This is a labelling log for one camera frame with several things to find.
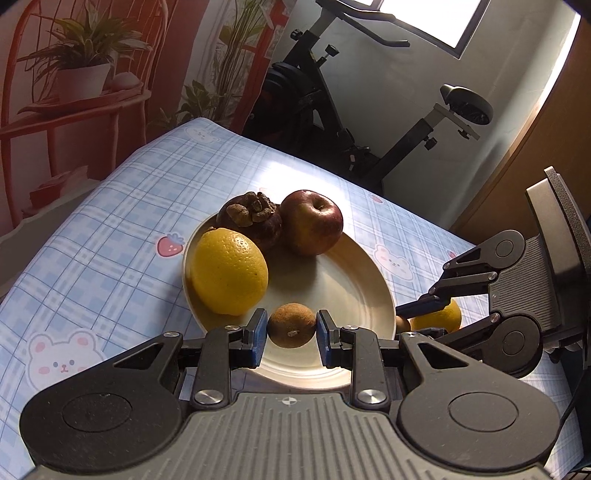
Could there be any black exercise bike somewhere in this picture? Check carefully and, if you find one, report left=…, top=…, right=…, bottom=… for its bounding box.
left=242, top=1, right=499, bottom=201

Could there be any printed room backdrop poster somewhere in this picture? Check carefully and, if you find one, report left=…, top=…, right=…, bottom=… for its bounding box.
left=1, top=0, right=294, bottom=232

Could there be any dark purple mangosteen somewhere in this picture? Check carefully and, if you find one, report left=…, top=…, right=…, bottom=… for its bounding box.
left=215, top=191, right=283, bottom=253

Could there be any brown longan fruit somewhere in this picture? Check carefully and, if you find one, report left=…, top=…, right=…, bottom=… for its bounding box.
left=267, top=303, right=317, bottom=349

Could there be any cream round plate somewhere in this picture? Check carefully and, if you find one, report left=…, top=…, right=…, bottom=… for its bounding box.
left=181, top=212, right=398, bottom=390

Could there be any blue plaid tablecloth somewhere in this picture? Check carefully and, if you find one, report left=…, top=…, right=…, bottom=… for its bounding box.
left=0, top=116, right=583, bottom=480

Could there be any yellow lemon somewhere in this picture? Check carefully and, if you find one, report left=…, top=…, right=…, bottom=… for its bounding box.
left=188, top=228, right=270, bottom=316

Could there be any red apple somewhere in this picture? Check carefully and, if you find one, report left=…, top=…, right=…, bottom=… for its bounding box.
left=280, top=190, right=344, bottom=256

